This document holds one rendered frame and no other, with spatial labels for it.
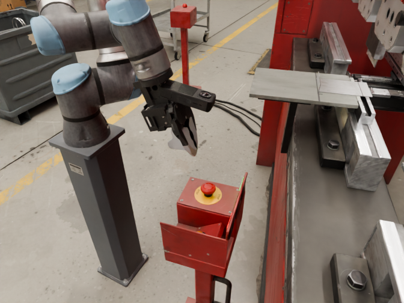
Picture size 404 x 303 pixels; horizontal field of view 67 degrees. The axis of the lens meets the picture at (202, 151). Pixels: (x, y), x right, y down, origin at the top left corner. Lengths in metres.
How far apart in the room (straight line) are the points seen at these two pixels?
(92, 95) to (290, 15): 1.09
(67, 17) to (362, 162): 0.67
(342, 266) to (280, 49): 1.34
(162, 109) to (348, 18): 1.25
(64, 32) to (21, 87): 2.19
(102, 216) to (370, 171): 0.90
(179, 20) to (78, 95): 1.69
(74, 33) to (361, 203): 0.69
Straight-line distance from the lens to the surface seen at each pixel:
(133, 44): 0.62
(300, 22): 1.71
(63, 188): 2.13
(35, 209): 2.06
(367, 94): 0.89
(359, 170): 0.73
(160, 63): 0.63
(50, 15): 0.72
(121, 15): 0.61
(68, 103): 0.99
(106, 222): 1.25
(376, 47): 0.82
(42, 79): 2.96
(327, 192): 0.73
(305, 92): 0.84
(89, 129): 1.02
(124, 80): 0.98
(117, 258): 1.43
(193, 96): 0.63
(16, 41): 2.80
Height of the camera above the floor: 1.36
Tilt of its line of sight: 37 degrees down
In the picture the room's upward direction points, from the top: straight up
